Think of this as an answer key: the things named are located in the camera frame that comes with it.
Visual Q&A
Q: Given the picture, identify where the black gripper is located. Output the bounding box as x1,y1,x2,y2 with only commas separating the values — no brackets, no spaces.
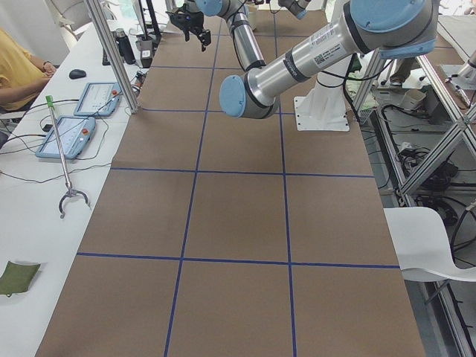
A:
184,22,211,51

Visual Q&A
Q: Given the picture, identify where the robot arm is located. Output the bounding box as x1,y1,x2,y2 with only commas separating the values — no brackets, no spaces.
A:
277,0,311,19
219,1,440,119

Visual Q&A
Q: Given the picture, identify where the black water bottle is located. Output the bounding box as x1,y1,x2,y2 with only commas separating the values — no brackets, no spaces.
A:
115,28,136,65

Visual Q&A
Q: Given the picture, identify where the upper blue teach pendant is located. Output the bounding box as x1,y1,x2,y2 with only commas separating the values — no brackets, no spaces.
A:
74,82,121,117

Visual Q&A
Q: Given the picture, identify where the blue teach pendant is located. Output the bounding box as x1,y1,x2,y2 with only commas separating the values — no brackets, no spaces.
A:
74,82,121,117
35,116,96,160

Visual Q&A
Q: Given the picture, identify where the black computer mouse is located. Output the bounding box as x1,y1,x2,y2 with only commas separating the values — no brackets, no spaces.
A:
68,68,86,80

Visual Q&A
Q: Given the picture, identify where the lower blue teach pendant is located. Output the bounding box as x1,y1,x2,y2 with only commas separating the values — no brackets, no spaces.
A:
35,116,96,160

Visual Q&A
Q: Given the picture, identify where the person in yellow shirt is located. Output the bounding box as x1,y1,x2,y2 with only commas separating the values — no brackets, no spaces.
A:
1,29,57,112

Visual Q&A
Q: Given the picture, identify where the green cloth pouch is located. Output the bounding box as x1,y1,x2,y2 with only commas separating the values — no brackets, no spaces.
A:
1,261,41,297

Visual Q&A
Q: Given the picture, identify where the white curved chair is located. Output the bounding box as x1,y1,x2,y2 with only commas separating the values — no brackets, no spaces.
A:
384,207,475,283

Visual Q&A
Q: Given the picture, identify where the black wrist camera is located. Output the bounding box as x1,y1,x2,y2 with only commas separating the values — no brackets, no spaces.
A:
166,8,204,31

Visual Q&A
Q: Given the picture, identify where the aluminium frame post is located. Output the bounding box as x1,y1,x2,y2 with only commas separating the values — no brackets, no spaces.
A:
83,0,138,114

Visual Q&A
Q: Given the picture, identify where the white central pedestal column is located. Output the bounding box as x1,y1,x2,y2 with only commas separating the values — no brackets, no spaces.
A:
294,1,361,132

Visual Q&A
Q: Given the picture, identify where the green handled reach grabber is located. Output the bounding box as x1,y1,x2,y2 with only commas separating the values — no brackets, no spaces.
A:
45,95,90,219

